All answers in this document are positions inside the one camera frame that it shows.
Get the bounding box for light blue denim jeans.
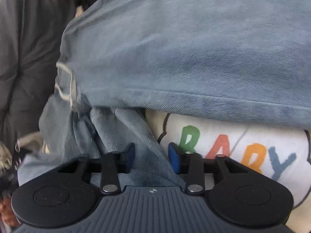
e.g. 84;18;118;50
18;0;310;186

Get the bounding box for white baby print garment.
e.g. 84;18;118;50
145;110;310;232

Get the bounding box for dark grey duvet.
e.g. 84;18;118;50
0;0;86;156

